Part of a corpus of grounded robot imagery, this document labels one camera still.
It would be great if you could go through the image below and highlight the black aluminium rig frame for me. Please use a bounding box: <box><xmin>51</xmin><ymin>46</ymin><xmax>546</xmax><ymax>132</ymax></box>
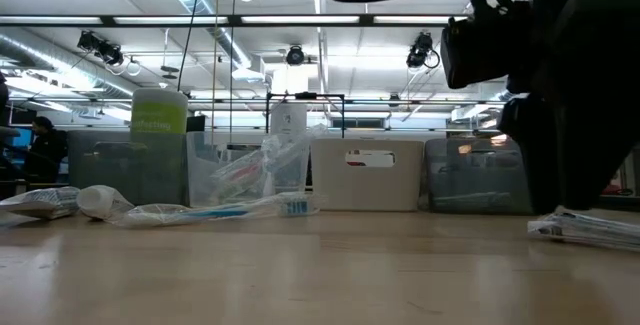
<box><xmin>597</xmin><ymin>193</ymin><xmax>640</xmax><ymax>212</ymax></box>

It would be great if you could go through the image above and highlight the green white wipes canister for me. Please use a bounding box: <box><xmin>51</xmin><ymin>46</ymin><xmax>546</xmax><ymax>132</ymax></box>
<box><xmin>129</xmin><ymin>88</ymin><xmax>190</xmax><ymax>139</ymax></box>

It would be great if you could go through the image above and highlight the black ceiling spotlight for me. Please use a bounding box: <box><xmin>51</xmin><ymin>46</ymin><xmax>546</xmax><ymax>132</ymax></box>
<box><xmin>405</xmin><ymin>31</ymin><xmax>441</xmax><ymax>71</ymax></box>
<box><xmin>285</xmin><ymin>44</ymin><xmax>307</xmax><ymax>67</ymax></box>
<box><xmin>76</xmin><ymin>29</ymin><xmax>125</xmax><ymax>67</ymax></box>

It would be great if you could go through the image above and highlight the black ceiling light bar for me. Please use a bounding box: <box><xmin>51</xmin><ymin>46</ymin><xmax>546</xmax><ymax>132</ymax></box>
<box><xmin>0</xmin><ymin>13</ymin><xmax>469</xmax><ymax>29</ymax></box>

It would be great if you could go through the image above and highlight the person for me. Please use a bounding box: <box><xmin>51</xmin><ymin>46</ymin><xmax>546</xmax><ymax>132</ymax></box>
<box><xmin>24</xmin><ymin>116</ymin><xmax>70</xmax><ymax>185</ymax></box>

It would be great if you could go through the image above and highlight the smoked grey plastic bin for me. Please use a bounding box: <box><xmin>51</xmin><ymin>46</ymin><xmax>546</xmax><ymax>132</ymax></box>
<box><xmin>423</xmin><ymin>137</ymin><xmax>534</xmax><ymax>215</ymax></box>
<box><xmin>67</xmin><ymin>129</ymin><xmax>191</xmax><ymax>208</ymax></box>

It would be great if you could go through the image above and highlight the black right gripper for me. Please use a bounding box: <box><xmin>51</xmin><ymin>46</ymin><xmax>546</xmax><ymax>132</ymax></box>
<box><xmin>439</xmin><ymin>0</ymin><xmax>640</xmax><ymax>216</ymax></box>

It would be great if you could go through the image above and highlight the thin hanging cord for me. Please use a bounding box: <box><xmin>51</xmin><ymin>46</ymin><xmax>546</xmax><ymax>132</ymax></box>
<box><xmin>210</xmin><ymin>0</ymin><xmax>221</xmax><ymax>132</ymax></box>
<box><xmin>228</xmin><ymin>0</ymin><xmax>238</xmax><ymax>145</ymax></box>

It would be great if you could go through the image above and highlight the white plastic bin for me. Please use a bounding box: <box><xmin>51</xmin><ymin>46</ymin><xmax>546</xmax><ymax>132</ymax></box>
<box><xmin>309</xmin><ymin>138</ymin><xmax>426</xmax><ymax>213</ymax></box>

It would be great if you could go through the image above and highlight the small black box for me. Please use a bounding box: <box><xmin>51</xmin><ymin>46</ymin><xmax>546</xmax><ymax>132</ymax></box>
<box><xmin>185</xmin><ymin>114</ymin><xmax>207</xmax><ymax>134</ymax></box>

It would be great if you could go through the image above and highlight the black background stand frame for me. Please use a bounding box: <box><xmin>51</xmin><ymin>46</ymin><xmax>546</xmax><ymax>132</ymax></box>
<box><xmin>264</xmin><ymin>92</ymin><xmax>347</xmax><ymax>140</ymax></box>

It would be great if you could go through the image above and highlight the teal white bagged toothbrush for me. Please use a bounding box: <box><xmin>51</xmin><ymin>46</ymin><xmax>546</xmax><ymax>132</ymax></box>
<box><xmin>247</xmin><ymin>133</ymin><xmax>315</xmax><ymax>191</ymax></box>

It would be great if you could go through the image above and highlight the white bottle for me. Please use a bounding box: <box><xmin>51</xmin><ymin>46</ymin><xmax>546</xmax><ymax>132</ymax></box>
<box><xmin>75</xmin><ymin>184</ymin><xmax>137</xmax><ymax>221</ymax></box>

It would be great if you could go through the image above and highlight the clear plastic bin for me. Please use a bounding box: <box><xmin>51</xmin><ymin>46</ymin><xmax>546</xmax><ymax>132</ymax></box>
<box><xmin>185</xmin><ymin>130</ymin><xmax>312</xmax><ymax>209</ymax></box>

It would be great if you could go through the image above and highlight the blue lit monitor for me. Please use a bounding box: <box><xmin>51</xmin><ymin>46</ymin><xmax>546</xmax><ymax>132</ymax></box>
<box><xmin>9</xmin><ymin>127</ymin><xmax>35</xmax><ymax>150</ymax></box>

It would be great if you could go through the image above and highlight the white background cylinder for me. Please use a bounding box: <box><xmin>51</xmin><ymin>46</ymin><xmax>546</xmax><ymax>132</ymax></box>
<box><xmin>269</xmin><ymin>102</ymin><xmax>309</xmax><ymax>136</ymax></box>

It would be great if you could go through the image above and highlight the small white toothpaste tube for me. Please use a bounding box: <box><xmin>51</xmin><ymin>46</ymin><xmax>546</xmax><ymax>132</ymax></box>
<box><xmin>0</xmin><ymin>186</ymin><xmax>81</xmax><ymax>221</ymax></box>

